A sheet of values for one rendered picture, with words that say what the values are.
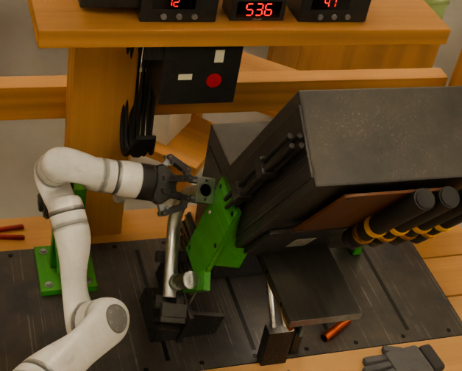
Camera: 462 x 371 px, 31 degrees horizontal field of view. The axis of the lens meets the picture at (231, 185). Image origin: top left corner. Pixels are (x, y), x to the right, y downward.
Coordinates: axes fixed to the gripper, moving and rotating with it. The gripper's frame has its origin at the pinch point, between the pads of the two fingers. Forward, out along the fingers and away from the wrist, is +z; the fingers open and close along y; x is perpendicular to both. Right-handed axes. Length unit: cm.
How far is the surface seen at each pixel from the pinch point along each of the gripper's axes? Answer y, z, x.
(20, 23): 112, 21, 292
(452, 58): 131, 262, 218
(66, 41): 23.8, -33.6, -5.7
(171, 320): -28.1, 0.9, 8.7
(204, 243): -11.0, 2.8, -0.2
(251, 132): 16.4, 16.4, 8.5
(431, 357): -31, 59, -10
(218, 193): -0.5, 2.8, -4.4
